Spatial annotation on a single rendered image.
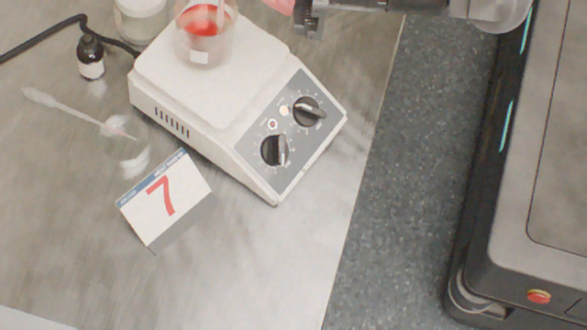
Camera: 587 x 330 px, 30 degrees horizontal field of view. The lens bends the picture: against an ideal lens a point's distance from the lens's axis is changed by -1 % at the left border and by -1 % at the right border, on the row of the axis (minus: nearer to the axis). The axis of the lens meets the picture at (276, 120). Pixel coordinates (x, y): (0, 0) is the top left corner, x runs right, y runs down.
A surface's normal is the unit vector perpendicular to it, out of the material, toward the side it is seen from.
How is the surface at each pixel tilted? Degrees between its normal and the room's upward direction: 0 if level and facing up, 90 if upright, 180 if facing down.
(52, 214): 0
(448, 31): 0
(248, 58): 0
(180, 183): 40
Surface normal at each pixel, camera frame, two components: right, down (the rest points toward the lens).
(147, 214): 0.50, 0.11
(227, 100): 0.07, -0.42
